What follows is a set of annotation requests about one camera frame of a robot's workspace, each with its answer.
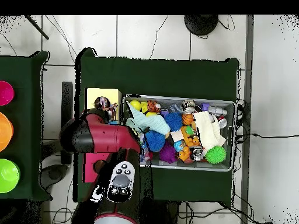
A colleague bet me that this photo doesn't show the black pole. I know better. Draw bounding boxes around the black pole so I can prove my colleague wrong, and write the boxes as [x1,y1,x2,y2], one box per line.
[23,15,50,40]

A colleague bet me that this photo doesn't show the globe print ball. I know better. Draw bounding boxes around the globe print ball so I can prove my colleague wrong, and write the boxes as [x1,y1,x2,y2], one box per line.
[173,139,187,152]

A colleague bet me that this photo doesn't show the dark green table cloth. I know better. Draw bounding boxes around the dark green table cloth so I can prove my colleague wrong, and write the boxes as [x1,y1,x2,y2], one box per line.
[0,50,52,201]
[73,47,240,202]

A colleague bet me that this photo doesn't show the green spiky rubber ball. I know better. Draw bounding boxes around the green spiky rubber ball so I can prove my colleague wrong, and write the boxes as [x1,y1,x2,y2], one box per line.
[204,145,227,165]

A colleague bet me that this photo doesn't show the orange tiger plush toy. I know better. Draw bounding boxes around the orange tiger plush toy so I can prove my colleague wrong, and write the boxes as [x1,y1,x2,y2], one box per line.
[146,100,162,113]

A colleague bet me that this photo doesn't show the silver drink can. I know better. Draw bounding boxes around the silver drink can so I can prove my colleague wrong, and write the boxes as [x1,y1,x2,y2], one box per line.
[190,145,204,162]

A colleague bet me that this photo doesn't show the pink plastic bowl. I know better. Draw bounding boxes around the pink plastic bowl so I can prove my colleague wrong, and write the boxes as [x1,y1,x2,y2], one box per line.
[0,80,15,106]

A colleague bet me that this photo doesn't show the colourful dotted cloth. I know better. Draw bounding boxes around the colourful dotted cloth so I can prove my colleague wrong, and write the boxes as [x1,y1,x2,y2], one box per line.
[93,96,119,123]

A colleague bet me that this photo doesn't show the wooden box with three holes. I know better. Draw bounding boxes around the wooden box with three holes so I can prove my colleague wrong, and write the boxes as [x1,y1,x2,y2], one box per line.
[82,87,122,183]

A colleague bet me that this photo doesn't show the green plastic bowl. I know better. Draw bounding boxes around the green plastic bowl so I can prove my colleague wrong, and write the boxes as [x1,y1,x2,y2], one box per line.
[0,158,21,194]

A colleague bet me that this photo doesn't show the black upright panel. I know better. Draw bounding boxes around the black upright panel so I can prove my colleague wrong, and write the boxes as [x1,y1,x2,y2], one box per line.
[60,81,74,165]

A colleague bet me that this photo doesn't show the grey stand base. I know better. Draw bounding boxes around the grey stand base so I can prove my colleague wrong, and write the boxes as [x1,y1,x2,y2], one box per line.
[39,163,69,190]

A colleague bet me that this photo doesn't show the black round stand base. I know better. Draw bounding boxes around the black round stand base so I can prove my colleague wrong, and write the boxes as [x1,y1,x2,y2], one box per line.
[183,15,219,36]

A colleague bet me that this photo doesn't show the light blue waffle cloth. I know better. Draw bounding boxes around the light blue waffle cloth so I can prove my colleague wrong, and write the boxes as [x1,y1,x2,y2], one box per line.
[126,100,171,136]

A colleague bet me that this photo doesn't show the shallow clear mesh bin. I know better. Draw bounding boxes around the shallow clear mesh bin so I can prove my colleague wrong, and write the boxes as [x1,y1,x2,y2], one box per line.
[121,93,237,172]

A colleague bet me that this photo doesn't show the blue spiky rubber ball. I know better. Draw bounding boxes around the blue spiky rubber ball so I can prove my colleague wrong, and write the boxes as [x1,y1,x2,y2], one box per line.
[164,112,184,131]
[144,129,166,152]

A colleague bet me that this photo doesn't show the black power cable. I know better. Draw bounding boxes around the black power cable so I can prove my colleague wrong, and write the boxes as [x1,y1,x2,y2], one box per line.
[235,132,299,141]

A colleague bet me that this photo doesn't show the purple knobbly ball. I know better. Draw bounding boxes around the purple knobbly ball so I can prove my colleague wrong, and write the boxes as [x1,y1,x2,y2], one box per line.
[158,142,179,164]

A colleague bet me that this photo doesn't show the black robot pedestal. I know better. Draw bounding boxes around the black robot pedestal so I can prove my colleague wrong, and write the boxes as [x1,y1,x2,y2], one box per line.
[152,200,180,224]

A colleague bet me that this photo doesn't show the orange plastic building block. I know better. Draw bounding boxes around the orange plastic building block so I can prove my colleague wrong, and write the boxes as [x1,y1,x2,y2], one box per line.
[178,136,201,162]

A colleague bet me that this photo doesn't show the yellow smooth ball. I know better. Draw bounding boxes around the yellow smooth ball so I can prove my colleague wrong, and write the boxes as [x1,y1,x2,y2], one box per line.
[128,100,142,111]

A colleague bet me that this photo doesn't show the cream waffle cloth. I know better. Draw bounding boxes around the cream waffle cloth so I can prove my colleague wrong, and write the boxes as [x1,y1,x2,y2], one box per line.
[193,111,227,152]

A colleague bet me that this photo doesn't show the orange plastic bowl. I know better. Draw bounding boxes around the orange plastic bowl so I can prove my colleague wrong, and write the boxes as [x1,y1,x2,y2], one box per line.
[0,111,14,152]

